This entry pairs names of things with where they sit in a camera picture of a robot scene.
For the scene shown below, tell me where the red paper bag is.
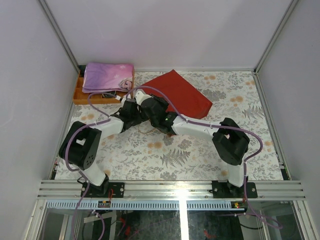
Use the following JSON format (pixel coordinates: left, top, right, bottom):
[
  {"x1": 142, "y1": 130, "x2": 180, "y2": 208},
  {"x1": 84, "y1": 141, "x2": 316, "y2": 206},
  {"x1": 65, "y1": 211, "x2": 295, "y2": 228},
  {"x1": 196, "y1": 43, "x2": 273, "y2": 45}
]
[{"x1": 142, "y1": 70, "x2": 213, "y2": 119}]

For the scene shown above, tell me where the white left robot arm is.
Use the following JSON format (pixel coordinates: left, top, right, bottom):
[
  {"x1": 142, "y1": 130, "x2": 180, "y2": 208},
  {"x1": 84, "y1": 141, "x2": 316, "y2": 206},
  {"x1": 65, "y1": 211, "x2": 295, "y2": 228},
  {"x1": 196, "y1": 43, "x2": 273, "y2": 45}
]
[{"x1": 58, "y1": 100, "x2": 147, "y2": 198}]

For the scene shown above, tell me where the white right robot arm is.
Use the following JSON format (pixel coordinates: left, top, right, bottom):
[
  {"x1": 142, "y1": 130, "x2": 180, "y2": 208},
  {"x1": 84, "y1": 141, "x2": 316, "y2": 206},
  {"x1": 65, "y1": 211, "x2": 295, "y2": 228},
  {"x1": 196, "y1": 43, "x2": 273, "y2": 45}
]
[{"x1": 134, "y1": 90, "x2": 250, "y2": 198}]

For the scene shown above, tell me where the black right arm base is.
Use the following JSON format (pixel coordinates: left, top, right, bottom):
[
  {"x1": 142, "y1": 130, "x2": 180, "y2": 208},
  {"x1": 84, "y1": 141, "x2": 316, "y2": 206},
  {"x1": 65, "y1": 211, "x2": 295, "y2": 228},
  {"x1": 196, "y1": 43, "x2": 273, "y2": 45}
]
[{"x1": 209, "y1": 180, "x2": 258, "y2": 199}]

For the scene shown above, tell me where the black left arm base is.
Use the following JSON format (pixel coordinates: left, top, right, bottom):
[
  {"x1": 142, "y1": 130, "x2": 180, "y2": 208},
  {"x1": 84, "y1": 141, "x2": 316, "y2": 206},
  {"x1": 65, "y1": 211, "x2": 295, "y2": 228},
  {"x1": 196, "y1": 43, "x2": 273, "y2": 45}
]
[{"x1": 77, "y1": 177, "x2": 125, "y2": 199}]

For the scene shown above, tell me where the floral table mat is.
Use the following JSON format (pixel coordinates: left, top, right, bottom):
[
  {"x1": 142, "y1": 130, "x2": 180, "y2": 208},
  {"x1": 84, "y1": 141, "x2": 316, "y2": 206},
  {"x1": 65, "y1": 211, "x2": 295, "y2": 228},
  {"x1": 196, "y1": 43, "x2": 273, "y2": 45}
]
[{"x1": 54, "y1": 71, "x2": 286, "y2": 181}]

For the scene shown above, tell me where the purple princess cloth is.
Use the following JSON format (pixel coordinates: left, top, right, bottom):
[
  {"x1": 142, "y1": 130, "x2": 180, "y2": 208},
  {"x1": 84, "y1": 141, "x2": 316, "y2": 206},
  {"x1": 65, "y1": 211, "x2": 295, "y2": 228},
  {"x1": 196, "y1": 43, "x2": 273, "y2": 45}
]
[{"x1": 82, "y1": 62, "x2": 134, "y2": 93}]

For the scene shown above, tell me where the orange wooden tray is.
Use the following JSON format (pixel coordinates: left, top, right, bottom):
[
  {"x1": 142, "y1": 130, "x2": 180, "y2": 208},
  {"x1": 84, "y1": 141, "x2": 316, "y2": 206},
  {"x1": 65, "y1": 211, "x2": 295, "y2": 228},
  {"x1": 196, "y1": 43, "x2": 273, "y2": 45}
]
[{"x1": 72, "y1": 65, "x2": 135, "y2": 105}]

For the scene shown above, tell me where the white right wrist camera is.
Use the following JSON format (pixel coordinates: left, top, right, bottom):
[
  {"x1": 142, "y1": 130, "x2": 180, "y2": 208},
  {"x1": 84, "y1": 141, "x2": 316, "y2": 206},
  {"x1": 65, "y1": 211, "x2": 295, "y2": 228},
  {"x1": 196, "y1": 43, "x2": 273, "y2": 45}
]
[{"x1": 134, "y1": 90, "x2": 152, "y2": 106}]

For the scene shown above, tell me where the aluminium front rail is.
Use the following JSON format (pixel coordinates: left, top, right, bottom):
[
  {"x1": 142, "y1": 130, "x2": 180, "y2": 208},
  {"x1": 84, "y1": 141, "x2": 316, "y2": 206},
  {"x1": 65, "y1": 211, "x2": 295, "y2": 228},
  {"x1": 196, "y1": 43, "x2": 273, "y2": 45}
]
[{"x1": 37, "y1": 180, "x2": 306, "y2": 201}]

